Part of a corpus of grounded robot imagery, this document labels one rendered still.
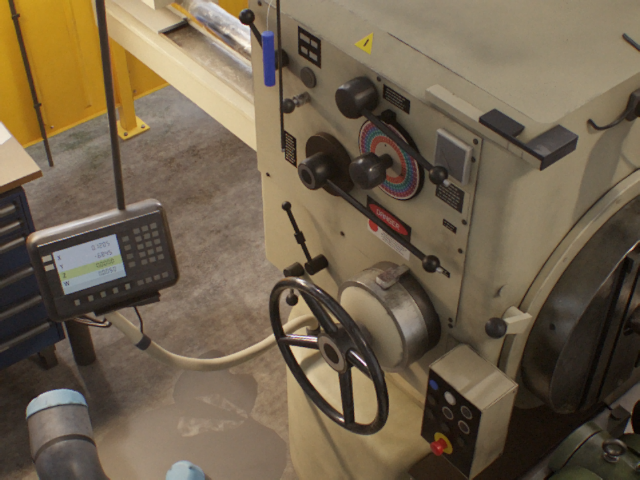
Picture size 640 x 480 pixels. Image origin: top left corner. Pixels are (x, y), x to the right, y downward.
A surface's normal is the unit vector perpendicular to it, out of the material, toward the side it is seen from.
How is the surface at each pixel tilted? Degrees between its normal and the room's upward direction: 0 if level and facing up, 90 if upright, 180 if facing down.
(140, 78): 90
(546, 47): 0
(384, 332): 71
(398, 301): 27
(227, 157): 0
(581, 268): 39
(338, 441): 90
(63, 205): 0
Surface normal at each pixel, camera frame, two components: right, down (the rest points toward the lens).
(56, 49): 0.65, 0.53
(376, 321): -0.53, 0.17
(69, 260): 0.40, 0.35
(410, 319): 0.47, -0.12
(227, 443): 0.00, -0.73
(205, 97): -0.77, 0.44
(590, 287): -0.52, -0.22
